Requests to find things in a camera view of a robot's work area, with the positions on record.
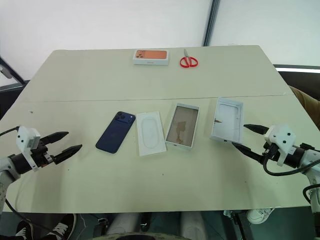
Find white phone box lid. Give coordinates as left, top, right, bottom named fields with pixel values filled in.
left=209, top=97, right=245, bottom=145

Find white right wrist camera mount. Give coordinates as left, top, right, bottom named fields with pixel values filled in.
left=263, top=122, right=297, bottom=167

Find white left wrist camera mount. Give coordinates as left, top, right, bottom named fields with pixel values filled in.
left=15, top=125, right=42, bottom=173

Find khaki trouser leg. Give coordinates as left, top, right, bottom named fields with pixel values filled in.
left=289, top=85, right=320, bottom=118

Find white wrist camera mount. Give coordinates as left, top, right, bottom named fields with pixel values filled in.
left=263, top=122, right=297, bottom=167
left=15, top=125, right=42, bottom=173

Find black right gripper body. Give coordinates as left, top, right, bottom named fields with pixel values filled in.
left=259, top=141, right=280, bottom=165

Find dark vertical pole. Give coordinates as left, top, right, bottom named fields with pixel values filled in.
left=202, top=0, right=221, bottom=47

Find small black object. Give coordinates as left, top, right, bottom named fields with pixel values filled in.
left=139, top=212, right=151, bottom=232

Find dark desk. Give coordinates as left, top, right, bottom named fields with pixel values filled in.
left=273, top=64, right=320, bottom=101

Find white phone box base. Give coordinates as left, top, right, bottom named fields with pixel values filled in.
left=164, top=102, right=200, bottom=152

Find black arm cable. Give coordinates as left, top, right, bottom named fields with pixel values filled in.
left=262, top=143, right=320, bottom=213
left=0, top=126, right=55, bottom=235

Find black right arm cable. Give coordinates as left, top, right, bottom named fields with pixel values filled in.
left=262, top=143, right=320, bottom=213

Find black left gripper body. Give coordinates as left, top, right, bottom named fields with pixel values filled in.
left=31, top=138, right=56, bottom=168

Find black table stand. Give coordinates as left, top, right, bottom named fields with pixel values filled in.
left=223, top=209, right=251, bottom=240

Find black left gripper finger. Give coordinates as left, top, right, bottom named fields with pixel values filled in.
left=41, top=131, right=70, bottom=146
left=53, top=144, right=83, bottom=165

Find white sneaker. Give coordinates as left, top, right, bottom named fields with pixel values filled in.
left=246, top=208, right=274, bottom=225

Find white moulded insert tray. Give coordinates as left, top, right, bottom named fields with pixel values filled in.
left=136, top=110, right=168, bottom=157

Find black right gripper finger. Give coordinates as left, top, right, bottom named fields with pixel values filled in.
left=243, top=123, right=268, bottom=136
left=231, top=141, right=265, bottom=165

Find red handled scissors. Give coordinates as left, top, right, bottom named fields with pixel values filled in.
left=179, top=48, right=200, bottom=69

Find black sneaker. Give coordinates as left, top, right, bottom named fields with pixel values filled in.
left=15, top=219, right=34, bottom=238
left=46, top=213, right=77, bottom=240

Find white box with orange phone print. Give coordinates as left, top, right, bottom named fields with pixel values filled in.
left=132, top=49, right=172, bottom=67

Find dark metal frame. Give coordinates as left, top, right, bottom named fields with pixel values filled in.
left=0, top=56, right=26, bottom=92

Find dark blue smartphone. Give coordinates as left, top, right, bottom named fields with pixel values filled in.
left=95, top=111, right=137, bottom=152

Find pale grey cylinder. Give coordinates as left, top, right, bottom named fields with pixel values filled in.
left=179, top=211, right=208, bottom=237
left=106, top=212, right=141, bottom=236

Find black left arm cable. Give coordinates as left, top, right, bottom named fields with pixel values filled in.
left=0, top=126, right=55, bottom=235

